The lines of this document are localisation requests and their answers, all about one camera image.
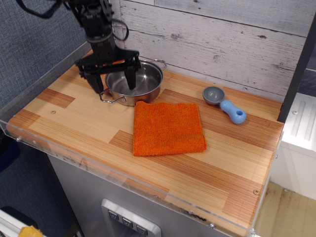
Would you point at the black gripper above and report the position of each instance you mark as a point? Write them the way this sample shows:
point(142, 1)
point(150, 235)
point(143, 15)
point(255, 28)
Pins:
point(106, 51)

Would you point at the stainless steel pot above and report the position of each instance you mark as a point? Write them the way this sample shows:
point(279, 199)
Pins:
point(148, 81)

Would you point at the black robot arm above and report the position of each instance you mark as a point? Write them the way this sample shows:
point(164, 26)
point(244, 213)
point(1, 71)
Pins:
point(96, 17)

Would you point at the orange plastic carrot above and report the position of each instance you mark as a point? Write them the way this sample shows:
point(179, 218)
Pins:
point(113, 63)

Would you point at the orange knitted cloth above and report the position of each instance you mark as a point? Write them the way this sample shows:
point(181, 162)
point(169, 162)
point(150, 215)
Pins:
point(167, 129)

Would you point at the blue grey toy scoop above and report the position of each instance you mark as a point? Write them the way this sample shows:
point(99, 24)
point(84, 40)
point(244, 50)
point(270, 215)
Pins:
point(216, 96)

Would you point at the grey cabinet with dispenser panel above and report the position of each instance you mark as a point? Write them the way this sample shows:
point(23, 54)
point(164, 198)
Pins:
point(107, 203)

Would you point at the yellow black object bottom left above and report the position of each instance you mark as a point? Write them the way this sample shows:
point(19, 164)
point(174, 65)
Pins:
point(12, 227)

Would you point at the white ridged side cabinet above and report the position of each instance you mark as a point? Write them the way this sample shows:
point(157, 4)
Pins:
point(295, 165)

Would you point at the dark vertical post right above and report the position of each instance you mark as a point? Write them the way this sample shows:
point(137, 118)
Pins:
point(298, 73)

